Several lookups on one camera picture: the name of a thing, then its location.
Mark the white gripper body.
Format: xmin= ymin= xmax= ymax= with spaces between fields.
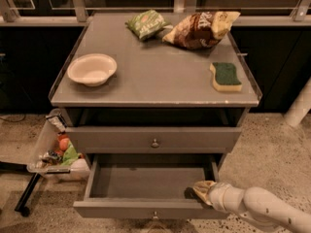
xmin=208 ymin=183 xmax=246 ymax=216

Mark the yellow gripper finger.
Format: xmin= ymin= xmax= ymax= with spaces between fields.
xmin=193 ymin=181 xmax=216 ymax=206

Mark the grey drawer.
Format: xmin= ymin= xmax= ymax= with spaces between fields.
xmin=74 ymin=153 xmax=227 ymax=219
xmin=66 ymin=126 xmax=241 ymax=154

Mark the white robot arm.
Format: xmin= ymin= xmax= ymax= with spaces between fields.
xmin=193 ymin=84 xmax=311 ymax=233

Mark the grey top drawer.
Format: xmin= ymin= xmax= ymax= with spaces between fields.
xmin=66 ymin=126 xmax=241 ymax=154

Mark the grey drawer cabinet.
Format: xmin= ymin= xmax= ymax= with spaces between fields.
xmin=48 ymin=12 xmax=263 ymax=167

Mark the green yellow sponge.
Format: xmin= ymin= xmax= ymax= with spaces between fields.
xmin=210 ymin=62 xmax=242 ymax=92

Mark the green packet in bin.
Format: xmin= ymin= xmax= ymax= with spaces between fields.
xmin=62 ymin=144 xmax=79 ymax=166

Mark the orange fruit in bin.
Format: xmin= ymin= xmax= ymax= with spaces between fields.
xmin=59 ymin=138 xmax=70 ymax=151

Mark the clear plastic bin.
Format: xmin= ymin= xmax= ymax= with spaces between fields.
xmin=27 ymin=109 xmax=89 ymax=181

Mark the brown chip bag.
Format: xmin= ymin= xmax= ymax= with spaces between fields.
xmin=162 ymin=11 xmax=240 ymax=50

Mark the white paper bowl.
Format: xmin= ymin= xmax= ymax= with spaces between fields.
xmin=67 ymin=53 xmax=118 ymax=86

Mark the green chip bag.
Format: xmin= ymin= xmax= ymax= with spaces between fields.
xmin=125 ymin=10 xmax=171 ymax=41

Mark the black stand leg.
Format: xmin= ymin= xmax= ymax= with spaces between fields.
xmin=0 ymin=161 xmax=40 ymax=217

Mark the metal window railing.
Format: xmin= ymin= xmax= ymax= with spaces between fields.
xmin=0 ymin=0 xmax=311 ymax=27

